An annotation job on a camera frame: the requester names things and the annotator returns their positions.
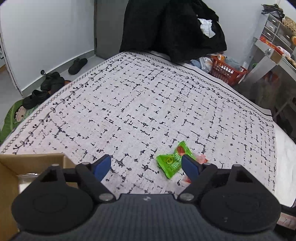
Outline grey door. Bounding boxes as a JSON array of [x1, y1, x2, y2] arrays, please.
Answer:
[[94, 0, 128, 59]]

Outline brown cardboard box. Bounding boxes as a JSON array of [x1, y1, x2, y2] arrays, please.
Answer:
[[1, 153, 76, 240]]

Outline grey drawer organizer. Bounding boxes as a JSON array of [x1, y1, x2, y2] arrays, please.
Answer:
[[260, 14, 295, 55]]

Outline black slipper by door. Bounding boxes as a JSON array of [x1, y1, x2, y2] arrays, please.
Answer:
[[68, 58, 88, 75]]

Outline white desk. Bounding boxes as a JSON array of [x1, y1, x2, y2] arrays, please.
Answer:
[[240, 37, 296, 121]]

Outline red plastic basket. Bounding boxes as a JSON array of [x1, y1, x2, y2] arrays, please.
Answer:
[[210, 55, 248, 86]]

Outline black clothes pile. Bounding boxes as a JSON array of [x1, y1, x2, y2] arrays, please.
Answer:
[[120, 1, 227, 63]]

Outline white patterned bed cover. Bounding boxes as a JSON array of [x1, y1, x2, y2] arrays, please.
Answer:
[[1, 52, 276, 194]]

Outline orange pink snack packet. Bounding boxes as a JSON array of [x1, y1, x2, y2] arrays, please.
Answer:
[[181, 154, 208, 183]]

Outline green snack packet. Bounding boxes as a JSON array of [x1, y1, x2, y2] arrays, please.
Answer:
[[156, 141, 194, 179]]

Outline black shoes on mat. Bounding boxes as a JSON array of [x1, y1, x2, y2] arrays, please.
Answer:
[[23, 72, 65, 109]]

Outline green cartoon floor mat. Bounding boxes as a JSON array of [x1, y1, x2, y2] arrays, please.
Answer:
[[1, 100, 39, 144]]

